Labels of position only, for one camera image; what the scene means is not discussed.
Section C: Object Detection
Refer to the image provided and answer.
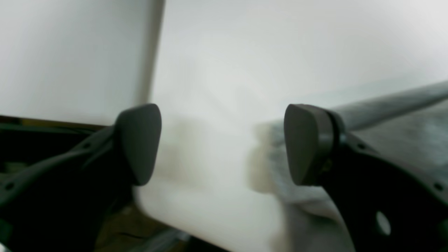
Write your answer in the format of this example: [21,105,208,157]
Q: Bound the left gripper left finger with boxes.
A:
[1,104,162,252]

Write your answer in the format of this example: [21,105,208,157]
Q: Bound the grey t-shirt with black lettering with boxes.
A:
[253,81,447,252]

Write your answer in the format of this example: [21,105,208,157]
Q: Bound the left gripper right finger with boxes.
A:
[284,104,448,252]

